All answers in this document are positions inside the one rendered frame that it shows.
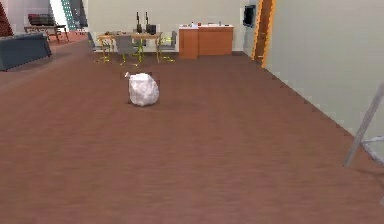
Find white garbage bag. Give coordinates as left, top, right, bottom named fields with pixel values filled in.
left=124, top=71, right=161, bottom=108

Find orange wooden counter cabinet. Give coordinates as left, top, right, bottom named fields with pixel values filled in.
left=178, top=25, right=200, bottom=60
left=198, top=24, right=235, bottom=57

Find grey chair with yellow legs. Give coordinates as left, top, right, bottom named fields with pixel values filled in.
left=87, top=31, right=111, bottom=64
left=159, top=30, right=178, bottom=64
left=114, top=34, right=144, bottom=67

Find wooden dining table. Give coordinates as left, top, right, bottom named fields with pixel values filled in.
left=97, top=31, right=164, bottom=64

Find orange wooden door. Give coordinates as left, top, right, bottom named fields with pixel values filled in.
left=251, top=0, right=277, bottom=69

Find teal patterned curtain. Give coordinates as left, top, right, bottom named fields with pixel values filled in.
left=60, top=0, right=78, bottom=32

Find dark wooden side table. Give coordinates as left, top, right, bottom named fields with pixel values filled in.
left=23, top=24, right=70, bottom=44

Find grey metal ladder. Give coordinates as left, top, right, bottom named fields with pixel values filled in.
left=343, top=80, right=384, bottom=168

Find black box on table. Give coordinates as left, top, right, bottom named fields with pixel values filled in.
left=27, top=13, right=57, bottom=27

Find dark blue sofa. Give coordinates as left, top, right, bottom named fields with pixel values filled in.
left=0, top=32, right=53, bottom=72

